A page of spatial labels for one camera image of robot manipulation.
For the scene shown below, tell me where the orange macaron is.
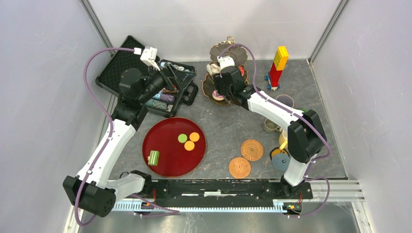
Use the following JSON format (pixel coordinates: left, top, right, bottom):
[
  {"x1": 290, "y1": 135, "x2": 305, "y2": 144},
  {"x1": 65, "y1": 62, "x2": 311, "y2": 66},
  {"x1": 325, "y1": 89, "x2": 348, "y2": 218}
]
[
  {"x1": 189, "y1": 132, "x2": 200, "y2": 142},
  {"x1": 184, "y1": 140, "x2": 195, "y2": 151}
]

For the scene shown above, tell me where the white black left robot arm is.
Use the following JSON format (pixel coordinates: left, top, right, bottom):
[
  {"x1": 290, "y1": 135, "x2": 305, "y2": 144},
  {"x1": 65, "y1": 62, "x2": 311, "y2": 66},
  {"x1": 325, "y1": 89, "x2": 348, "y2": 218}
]
[{"x1": 63, "y1": 62, "x2": 195, "y2": 217}]

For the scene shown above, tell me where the pink ceramic mug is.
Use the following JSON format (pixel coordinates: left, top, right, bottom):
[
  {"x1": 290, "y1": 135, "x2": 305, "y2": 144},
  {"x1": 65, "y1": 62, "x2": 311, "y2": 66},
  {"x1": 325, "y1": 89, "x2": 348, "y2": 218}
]
[{"x1": 276, "y1": 94, "x2": 295, "y2": 108}]

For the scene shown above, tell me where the green inside ceramic mug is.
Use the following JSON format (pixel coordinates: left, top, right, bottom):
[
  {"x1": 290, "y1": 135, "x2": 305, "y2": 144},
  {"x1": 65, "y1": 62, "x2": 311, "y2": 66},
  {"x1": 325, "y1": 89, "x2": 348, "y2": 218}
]
[{"x1": 297, "y1": 108, "x2": 309, "y2": 113}]

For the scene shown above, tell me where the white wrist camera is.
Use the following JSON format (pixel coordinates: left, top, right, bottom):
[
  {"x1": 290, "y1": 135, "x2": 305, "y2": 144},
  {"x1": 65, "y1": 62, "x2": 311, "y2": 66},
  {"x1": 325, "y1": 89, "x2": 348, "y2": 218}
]
[
  {"x1": 217, "y1": 56, "x2": 235, "y2": 71},
  {"x1": 134, "y1": 47, "x2": 160, "y2": 71}
]

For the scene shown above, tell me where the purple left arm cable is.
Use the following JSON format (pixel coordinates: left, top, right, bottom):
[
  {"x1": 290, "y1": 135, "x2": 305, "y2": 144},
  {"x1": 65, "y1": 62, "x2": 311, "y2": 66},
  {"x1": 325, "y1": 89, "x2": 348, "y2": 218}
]
[{"x1": 73, "y1": 47, "x2": 136, "y2": 227}]

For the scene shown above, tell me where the white chocolate striped donut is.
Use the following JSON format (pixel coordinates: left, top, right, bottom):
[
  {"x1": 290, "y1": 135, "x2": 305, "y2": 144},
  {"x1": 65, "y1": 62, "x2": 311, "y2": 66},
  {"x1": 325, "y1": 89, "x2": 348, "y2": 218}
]
[{"x1": 206, "y1": 62, "x2": 221, "y2": 76}]

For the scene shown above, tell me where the woven coaster back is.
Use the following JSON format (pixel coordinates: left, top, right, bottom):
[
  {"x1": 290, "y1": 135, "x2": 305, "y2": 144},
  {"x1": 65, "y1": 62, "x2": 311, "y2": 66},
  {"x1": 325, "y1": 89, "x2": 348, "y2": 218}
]
[{"x1": 240, "y1": 139, "x2": 264, "y2": 161}]

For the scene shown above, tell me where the blue round coaster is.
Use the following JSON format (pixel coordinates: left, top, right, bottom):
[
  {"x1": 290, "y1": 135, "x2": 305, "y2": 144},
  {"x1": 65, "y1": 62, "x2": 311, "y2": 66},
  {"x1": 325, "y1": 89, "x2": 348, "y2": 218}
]
[{"x1": 272, "y1": 153, "x2": 290, "y2": 171}]

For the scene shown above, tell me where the woven coaster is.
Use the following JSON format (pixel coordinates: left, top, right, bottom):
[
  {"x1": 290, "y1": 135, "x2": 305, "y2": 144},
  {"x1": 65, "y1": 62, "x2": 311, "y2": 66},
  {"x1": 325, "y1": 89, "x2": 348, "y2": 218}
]
[
  {"x1": 228, "y1": 157, "x2": 251, "y2": 179},
  {"x1": 240, "y1": 139, "x2": 264, "y2": 161}
]

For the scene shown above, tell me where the orange macaron upper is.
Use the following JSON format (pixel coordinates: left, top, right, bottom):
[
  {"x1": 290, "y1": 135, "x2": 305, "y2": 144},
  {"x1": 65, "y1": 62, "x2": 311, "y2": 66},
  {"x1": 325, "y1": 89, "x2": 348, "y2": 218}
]
[{"x1": 189, "y1": 132, "x2": 200, "y2": 142}]

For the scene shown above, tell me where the orange macaron lower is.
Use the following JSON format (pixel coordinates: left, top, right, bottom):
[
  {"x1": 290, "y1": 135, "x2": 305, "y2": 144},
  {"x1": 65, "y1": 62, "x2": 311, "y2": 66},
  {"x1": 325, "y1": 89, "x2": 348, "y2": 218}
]
[{"x1": 184, "y1": 140, "x2": 195, "y2": 151}]

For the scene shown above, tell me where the pink frosted donut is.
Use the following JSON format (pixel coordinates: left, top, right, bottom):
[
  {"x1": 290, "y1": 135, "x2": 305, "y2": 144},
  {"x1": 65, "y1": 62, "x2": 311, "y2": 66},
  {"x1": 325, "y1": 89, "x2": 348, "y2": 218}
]
[{"x1": 212, "y1": 90, "x2": 224, "y2": 101}]

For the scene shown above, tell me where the yellow round coaster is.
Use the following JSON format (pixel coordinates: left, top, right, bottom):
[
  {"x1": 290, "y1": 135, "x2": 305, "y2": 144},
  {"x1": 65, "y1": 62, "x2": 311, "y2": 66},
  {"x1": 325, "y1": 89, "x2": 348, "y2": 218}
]
[{"x1": 269, "y1": 147, "x2": 290, "y2": 159}]

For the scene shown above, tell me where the red round tray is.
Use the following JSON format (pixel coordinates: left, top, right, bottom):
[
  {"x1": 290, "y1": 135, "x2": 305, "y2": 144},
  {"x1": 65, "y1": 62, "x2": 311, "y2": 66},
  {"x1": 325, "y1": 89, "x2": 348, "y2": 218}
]
[{"x1": 142, "y1": 117, "x2": 206, "y2": 177}]

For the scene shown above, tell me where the woven coaster front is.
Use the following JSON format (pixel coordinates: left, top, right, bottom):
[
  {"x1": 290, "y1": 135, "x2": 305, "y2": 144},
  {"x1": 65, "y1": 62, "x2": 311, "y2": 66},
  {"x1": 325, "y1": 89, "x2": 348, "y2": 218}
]
[{"x1": 228, "y1": 157, "x2": 251, "y2": 179}]

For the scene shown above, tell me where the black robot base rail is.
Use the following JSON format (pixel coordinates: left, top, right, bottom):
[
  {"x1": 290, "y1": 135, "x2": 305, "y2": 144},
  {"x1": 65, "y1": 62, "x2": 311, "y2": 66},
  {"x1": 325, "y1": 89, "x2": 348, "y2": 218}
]
[{"x1": 140, "y1": 179, "x2": 313, "y2": 208}]

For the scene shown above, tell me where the small grey cup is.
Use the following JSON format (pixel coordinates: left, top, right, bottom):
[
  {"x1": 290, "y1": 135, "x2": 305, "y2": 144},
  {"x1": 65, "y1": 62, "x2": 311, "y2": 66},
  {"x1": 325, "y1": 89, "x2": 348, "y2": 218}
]
[{"x1": 263, "y1": 118, "x2": 279, "y2": 133}]

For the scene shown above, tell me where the black poker chip case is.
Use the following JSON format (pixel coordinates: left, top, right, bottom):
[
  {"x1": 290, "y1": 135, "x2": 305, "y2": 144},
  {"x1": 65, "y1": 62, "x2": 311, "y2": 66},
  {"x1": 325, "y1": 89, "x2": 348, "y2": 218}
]
[{"x1": 95, "y1": 51, "x2": 198, "y2": 117}]

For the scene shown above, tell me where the green matcha cake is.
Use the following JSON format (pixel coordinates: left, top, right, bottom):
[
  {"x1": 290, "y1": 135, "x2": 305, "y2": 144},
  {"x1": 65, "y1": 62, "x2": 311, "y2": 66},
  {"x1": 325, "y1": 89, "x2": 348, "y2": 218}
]
[{"x1": 148, "y1": 150, "x2": 160, "y2": 166}]

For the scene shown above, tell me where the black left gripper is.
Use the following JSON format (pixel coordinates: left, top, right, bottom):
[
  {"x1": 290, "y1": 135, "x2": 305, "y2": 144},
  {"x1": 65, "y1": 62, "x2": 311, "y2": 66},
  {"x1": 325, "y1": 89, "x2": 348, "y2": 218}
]
[{"x1": 138, "y1": 61, "x2": 196, "y2": 104}]

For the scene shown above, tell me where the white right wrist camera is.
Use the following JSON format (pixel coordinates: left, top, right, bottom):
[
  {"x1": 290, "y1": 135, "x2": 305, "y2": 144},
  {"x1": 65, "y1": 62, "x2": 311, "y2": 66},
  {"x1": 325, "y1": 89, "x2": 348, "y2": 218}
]
[{"x1": 217, "y1": 56, "x2": 235, "y2": 71}]

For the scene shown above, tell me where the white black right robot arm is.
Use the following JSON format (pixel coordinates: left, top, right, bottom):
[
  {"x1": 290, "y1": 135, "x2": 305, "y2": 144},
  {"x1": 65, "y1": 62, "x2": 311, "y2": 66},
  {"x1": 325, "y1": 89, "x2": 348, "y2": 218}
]
[{"x1": 211, "y1": 66, "x2": 329, "y2": 198}]

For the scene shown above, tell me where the red frosted donut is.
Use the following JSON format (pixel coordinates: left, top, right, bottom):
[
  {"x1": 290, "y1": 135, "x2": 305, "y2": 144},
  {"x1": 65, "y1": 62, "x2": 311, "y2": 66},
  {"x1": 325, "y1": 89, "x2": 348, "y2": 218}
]
[{"x1": 238, "y1": 66, "x2": 244, "y2": 76}]

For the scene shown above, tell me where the three-tier black gold stand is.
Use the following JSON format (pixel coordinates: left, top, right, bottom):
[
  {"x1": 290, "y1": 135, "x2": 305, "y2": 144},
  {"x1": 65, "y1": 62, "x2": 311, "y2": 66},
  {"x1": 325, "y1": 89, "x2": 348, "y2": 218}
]
[{"x1": 202, "y1": 35, "x2": 249, "y2": 105}]

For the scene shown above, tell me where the red yellow toy block tower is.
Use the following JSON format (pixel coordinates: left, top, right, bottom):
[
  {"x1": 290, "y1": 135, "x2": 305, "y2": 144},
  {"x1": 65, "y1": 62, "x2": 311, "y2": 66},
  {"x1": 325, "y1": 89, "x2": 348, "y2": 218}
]
[{"x1": 264, "y1": 46, "x2": 289, "y2": 91}]

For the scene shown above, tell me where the green macaron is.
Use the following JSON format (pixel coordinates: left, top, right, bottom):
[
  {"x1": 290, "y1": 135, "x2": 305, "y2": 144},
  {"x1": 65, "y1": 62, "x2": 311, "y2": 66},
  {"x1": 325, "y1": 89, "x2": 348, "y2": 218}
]
[{"x1": 178, "y1": 133, "x2": 188, "y2": 143}]

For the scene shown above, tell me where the yellow ceramic mug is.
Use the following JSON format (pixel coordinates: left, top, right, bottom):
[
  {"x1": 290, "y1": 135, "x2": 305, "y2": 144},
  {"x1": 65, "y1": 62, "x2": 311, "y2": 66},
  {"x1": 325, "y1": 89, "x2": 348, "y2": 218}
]
[{"x1": 278, "y1": 130, "x2": 288, "y2": 150}]

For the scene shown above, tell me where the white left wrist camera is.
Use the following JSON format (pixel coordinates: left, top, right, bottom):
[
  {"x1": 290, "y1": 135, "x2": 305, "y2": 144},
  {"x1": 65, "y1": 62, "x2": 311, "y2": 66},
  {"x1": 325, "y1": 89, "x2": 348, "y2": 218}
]
[{"x1": 134, "y1": 47, "x2": 160, "y2": 71}]

